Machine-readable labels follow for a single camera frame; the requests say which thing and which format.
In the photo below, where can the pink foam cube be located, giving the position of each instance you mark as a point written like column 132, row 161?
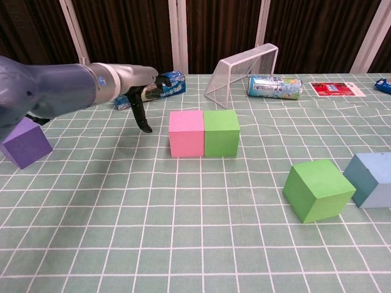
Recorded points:
column 186, row 137

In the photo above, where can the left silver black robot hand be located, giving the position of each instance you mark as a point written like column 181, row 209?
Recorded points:
column 137, row 77

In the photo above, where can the dark brown curtain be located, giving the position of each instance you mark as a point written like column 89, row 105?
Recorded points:
column 128, row 36

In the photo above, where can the red white printed card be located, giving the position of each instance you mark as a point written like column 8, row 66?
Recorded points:
column 333, row 89

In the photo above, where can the green checked tablecloth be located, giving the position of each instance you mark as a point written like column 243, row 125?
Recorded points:
column 195, row 229

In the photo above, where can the purple foam cube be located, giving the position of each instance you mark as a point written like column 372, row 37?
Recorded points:
column 27, row 146

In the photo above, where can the light blue foam cube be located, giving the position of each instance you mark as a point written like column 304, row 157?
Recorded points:
column 369, row 177

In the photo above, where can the left blue grey robot arm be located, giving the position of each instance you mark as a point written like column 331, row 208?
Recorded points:
column 61, row 88

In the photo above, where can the small dark blue cookie packet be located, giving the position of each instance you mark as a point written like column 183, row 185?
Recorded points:
column 385, row 85

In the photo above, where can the long blue cookie package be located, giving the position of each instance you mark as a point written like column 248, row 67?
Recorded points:
column 175, row 85

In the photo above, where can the green foam cube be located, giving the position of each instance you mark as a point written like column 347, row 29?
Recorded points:
column 221, row 137
column 317, row 189

